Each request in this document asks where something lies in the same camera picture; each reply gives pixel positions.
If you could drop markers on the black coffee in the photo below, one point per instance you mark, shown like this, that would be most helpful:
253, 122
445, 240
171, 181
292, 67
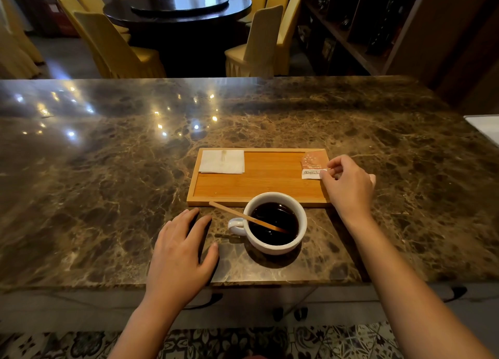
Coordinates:
276, 230

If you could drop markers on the group of yellow covered chairs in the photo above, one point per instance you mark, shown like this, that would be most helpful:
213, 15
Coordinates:
113, 50

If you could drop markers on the person's left middle finger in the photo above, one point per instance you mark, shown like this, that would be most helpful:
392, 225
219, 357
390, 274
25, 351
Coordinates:
186, 224

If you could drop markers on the rectangular wooden tray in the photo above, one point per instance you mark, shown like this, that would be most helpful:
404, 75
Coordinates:
269, 179

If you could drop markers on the white coffee cup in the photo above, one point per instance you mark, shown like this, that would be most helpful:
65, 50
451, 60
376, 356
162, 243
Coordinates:
273, 247

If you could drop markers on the person's left hand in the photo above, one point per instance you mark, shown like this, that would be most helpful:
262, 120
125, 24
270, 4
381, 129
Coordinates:
175, 265

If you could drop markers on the person's right little finger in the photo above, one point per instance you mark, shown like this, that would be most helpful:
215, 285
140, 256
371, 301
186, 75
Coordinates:
372, 180

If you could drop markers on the white folded napkin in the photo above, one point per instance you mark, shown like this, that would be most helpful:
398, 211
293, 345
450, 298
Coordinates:
221, 162

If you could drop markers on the dark round turntable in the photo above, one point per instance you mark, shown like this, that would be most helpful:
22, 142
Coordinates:
179, 2

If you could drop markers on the wooden stir stick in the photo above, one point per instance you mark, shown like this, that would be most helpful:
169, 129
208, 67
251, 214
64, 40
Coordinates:
234, 212

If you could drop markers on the person's right hand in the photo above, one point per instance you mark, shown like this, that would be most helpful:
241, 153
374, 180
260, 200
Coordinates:
351, 191

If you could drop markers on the person's right middle finger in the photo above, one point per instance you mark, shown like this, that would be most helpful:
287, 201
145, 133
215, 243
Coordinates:
336, 170

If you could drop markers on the white flat object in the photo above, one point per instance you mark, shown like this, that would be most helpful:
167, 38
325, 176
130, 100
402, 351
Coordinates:
485, 128

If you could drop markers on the person's right forearm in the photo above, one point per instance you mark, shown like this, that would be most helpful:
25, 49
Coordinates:
405, 292

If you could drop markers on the person's left forearm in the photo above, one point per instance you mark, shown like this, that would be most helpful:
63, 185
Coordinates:
144, 331

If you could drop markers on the pink sugar packet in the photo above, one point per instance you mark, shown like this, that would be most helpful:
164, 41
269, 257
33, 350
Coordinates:
312, 163

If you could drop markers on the dark wooden shelf unit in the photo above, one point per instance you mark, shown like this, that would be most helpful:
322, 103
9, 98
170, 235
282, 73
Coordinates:
409, 27

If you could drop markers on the person's left thumb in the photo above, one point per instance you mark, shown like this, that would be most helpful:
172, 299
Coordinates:
210, 259

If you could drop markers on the person's right thumb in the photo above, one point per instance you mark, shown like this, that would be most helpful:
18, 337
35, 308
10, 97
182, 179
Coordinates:
327, 180

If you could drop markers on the round dark dining table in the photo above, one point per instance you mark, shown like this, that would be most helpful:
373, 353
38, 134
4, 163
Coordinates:
187, 31

